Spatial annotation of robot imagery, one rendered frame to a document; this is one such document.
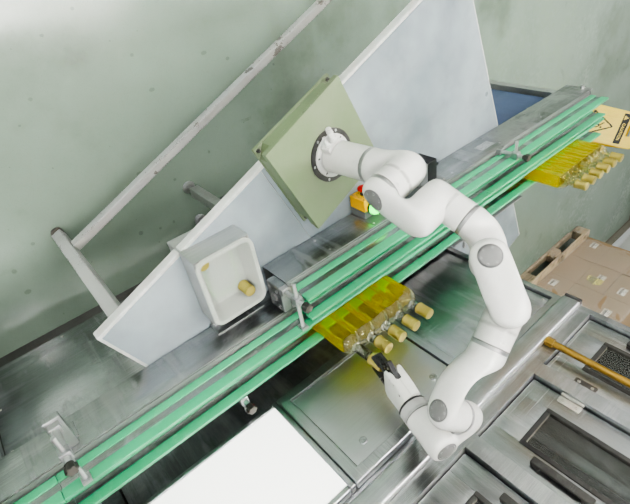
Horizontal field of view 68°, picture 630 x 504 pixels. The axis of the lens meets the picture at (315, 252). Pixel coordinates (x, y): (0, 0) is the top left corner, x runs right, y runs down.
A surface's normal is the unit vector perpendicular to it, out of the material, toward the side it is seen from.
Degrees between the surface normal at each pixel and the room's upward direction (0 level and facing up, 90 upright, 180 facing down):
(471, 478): 90
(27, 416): 90
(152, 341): 0
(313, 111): 4
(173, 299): 0
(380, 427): 91
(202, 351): 90
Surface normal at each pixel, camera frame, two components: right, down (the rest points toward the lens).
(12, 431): -0.15, -0.80
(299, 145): 0.65, 0.32
